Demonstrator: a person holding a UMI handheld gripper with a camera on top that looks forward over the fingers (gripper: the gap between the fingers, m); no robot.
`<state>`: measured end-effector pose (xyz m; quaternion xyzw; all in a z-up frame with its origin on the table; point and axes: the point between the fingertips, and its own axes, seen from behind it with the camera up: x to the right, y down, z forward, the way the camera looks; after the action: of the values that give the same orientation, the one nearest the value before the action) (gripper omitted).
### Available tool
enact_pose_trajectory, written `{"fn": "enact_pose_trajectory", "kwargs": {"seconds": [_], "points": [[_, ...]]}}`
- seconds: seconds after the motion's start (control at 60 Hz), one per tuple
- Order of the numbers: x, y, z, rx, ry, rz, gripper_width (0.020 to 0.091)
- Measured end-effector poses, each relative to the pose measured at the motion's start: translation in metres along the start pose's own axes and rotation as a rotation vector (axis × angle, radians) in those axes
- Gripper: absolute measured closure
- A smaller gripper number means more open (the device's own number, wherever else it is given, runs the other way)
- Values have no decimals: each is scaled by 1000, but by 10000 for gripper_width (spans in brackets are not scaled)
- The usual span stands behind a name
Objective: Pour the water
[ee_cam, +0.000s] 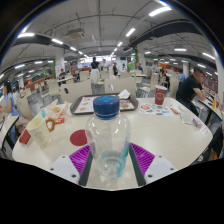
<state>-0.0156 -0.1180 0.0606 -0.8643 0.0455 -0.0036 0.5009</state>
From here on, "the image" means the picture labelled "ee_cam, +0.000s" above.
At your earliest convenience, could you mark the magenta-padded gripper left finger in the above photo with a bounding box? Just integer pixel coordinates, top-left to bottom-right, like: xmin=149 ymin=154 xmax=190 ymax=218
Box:
xmin=49 ymin=143 xmax=95 ymax=187

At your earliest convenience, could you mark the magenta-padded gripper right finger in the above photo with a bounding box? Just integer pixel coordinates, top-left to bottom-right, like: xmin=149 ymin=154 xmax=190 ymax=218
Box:
xmin=128 ymin=142 xmax=177 ymax=187

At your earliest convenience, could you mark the clear bottle with blue cap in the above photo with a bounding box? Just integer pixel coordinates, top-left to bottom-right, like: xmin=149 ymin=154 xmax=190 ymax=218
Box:
xmin=85 ymin=95 xmax=132 ymax=181

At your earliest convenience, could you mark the flat round red coaster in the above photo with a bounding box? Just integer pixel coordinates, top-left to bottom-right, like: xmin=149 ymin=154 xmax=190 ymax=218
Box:
xmin=69 ymin=129 xmax=89 ymax=147

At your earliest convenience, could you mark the cream paper cup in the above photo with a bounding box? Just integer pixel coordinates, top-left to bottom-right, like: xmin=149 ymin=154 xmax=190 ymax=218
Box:
xmin=25 ymin=115 xmax=53 ymax=149

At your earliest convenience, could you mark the clear plastic bag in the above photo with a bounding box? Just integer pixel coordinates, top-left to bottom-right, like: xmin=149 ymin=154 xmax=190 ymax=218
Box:
xmin=179 ymin=111 xmax=204 ymax=130

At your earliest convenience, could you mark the white printed table sticker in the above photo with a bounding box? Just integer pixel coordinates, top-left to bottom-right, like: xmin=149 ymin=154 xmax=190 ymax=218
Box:
xmin=199 ymin=123 xmax=212 ymax=137

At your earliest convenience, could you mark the colourful printed flyer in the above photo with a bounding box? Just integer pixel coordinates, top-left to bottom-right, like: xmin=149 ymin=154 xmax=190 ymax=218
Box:
xmin=138 ymin=103 xmax=173 ymax=118

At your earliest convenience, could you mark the pink bag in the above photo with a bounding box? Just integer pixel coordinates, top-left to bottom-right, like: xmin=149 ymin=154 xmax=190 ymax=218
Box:
xmin=14 ymin=117 xmax=32 ymax=135

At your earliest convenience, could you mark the brown food tray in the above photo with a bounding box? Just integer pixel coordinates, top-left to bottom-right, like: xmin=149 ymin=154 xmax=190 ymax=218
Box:
xmin=69 ymin=93 xmax=139 ymax=116

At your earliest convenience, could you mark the person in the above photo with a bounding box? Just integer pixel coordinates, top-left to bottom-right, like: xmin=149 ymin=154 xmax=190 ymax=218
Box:
xmin=175 ymin=66 xmax=208 ymax=118
xmin=89 ymin=56 xmax=101 ymax=85
xmin=112 ymin=62 xmax=119 ymax=77
xmin=57 ymin=68 xmax=68 ymax=84
xmin=0 ymin=79 xmax=20 ymax=118
xmin=177 ymin=68 xmax=187 ymax=83
xmin=213 ymin=119 xmax=224 ymax=161

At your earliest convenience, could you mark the beige table with dark edge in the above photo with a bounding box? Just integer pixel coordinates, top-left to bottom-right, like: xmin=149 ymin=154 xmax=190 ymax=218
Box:
xmin=193 ymin=96 xmax=224 ymax=126
xmin=0 ymin=114 xmax=19 ymax=158

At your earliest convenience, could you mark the red paper cup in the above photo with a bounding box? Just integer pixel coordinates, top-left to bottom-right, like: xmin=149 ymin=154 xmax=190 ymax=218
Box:
xmin=154 ymin=85 xmax=169 ymax=106

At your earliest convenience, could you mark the beige chair with round hole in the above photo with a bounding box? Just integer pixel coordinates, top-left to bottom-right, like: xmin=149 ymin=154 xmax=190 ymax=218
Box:
xmin=103 ymin=77 xmax=137 ymax=96
xmin=59 ymin=79 xmax=93 ymax=104

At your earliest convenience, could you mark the group of beige chairs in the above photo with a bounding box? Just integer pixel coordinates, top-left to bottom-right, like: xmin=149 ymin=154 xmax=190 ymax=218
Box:
xmin=18 ymin=68 xmax=179 ymax=111

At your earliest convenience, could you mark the white crumpled napkin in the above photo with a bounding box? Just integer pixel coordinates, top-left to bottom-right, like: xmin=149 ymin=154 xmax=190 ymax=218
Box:
xmin=117 ymin=88 xmax=132 ymax=100

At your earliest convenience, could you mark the ceiling air conditioner unit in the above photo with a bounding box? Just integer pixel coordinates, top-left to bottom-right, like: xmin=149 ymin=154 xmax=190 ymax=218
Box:
xmin=65 ymin=27 xmax=86 ymax=40

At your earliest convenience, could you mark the group of ceiling lights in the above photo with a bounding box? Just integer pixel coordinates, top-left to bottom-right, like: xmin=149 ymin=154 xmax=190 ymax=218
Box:
xmin=0 ymin=6 xmax=218 ymax=79

